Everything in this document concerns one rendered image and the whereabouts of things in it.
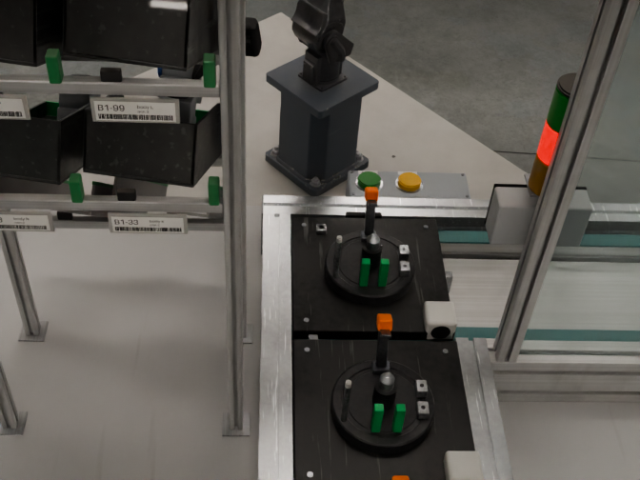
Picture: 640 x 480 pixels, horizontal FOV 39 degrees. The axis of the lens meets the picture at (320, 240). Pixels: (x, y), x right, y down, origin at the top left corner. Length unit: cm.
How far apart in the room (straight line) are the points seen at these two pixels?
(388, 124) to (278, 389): 76
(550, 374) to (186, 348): 56
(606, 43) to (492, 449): 57
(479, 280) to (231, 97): 71
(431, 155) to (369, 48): 187
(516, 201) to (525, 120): 224
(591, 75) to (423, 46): 271
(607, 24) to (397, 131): 93
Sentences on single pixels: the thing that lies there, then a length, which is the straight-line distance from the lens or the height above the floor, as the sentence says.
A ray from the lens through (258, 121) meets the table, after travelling 187.
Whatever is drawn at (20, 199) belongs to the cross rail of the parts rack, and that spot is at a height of 131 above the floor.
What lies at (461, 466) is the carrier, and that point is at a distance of 122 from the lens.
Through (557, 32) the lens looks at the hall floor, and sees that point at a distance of 395.
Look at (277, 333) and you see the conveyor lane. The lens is 136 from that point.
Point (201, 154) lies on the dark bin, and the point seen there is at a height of 132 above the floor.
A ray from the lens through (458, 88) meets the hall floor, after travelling 351.
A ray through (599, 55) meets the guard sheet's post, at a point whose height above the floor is 149.
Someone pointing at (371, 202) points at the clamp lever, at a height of 107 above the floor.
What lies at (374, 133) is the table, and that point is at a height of 86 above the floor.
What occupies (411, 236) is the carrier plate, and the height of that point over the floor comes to 97.
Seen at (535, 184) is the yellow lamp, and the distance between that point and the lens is 116.
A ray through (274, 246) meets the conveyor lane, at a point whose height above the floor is 95.
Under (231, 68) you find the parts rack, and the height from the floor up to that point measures 149.
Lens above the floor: 202
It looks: 45 degrees down
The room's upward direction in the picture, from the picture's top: 4 degrees clockwise
